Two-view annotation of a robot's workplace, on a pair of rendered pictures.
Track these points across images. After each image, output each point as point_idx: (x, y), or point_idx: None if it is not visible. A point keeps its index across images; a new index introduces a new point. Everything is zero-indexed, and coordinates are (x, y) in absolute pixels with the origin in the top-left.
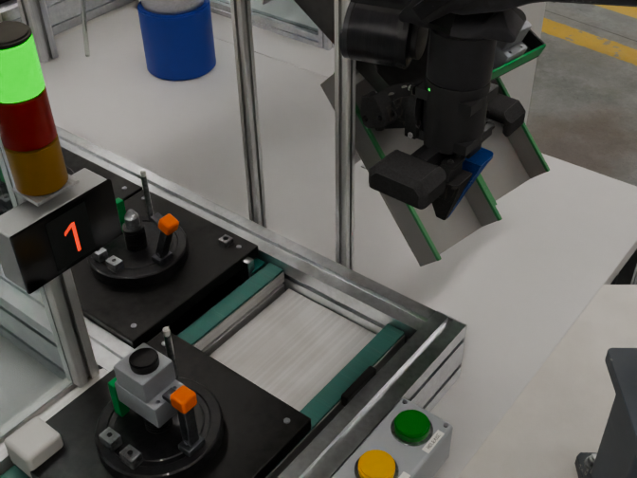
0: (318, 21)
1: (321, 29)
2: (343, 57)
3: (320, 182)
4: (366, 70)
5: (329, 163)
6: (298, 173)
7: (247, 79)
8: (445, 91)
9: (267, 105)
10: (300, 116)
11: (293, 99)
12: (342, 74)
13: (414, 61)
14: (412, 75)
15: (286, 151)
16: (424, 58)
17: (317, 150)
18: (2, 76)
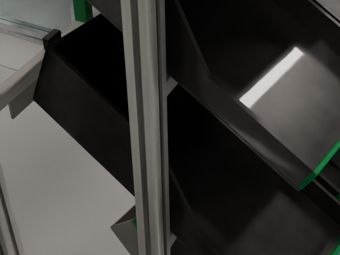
0: (102, 159)
1: (108, 170)
2: (152, 232)
3: (105, 250)
4: (185, 236)
5: (111, 219)
6: (77, 239)
7: (3, 226)
8: None
9: (29, 141)
10: (68, 152)
11: (57, 128)
12: (152, 251)
13: (245, 192)
14: (248, 219)
15: (59, 206)
16: (256, 183)
17: (94, 201)
18: None
